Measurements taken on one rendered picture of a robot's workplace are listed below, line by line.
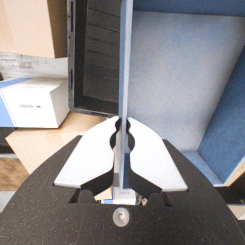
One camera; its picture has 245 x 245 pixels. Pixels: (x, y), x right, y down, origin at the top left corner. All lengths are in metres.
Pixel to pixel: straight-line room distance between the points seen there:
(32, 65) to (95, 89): 0.28
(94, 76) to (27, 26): 0.18
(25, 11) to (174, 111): 0.38
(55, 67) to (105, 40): 0.26
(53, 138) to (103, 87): 0.23
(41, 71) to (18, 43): 0.19
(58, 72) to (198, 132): 0.52
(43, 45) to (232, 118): 0.42
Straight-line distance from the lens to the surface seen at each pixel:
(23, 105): 0.46
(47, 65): 0.59
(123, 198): 0.84
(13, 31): 0.44
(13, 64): 0.65
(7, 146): 1.61
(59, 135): 0.45
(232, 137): 0.21
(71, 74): 0.33
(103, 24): 0.41
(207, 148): 0.25
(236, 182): 1.01
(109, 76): 0.41
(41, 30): 0.41
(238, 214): 1.16
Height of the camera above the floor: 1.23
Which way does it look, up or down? 60 degrees down
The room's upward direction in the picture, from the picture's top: 173 degrees clockwise
